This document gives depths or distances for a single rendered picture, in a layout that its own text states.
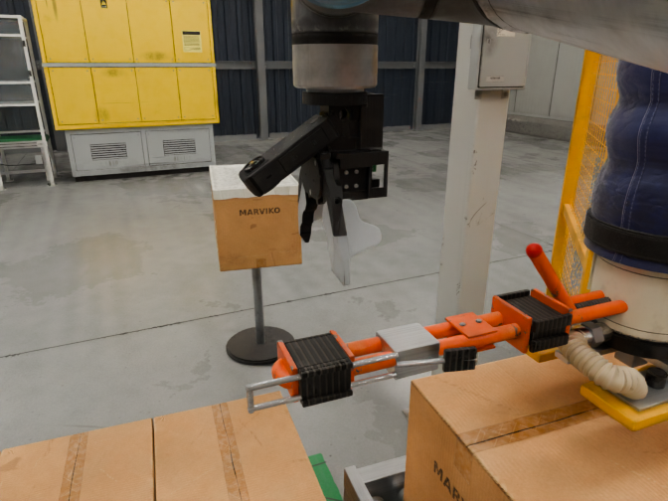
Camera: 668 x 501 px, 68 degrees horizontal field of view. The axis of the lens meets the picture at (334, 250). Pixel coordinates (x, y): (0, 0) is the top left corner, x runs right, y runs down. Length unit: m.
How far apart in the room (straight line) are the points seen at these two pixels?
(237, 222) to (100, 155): 5.63
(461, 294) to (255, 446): 0.99
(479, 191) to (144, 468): 1.40
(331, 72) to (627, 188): 0.52
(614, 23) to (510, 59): 1.61
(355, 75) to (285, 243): 1.94
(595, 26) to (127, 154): 7.73
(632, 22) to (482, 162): 1.68
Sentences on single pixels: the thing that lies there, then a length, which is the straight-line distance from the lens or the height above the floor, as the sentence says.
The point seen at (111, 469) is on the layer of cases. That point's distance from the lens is 1.56.
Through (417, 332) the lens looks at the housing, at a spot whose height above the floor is 1.19.
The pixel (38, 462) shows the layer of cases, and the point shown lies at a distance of 1.66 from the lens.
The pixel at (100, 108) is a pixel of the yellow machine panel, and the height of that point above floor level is 0.99.
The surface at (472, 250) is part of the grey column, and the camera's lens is 1.97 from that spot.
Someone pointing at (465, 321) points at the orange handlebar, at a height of 1.19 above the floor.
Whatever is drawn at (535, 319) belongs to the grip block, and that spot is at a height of 1.20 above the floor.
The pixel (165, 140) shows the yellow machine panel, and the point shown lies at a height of 0.51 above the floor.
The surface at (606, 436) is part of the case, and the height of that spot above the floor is 0.95.
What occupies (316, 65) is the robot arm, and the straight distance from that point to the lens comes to 0.53.
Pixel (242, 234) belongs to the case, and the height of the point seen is 0.80.
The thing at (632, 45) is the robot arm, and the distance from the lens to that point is 0.23.
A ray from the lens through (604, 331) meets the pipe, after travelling 0.95.
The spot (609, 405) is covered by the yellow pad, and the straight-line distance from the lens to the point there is 0.89.
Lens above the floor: 1.55
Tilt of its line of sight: 20 degrees down
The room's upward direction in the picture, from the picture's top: straight up
